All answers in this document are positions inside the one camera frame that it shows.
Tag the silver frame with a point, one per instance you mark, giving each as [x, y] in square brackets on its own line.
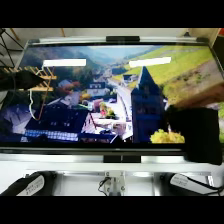
[83, 166]

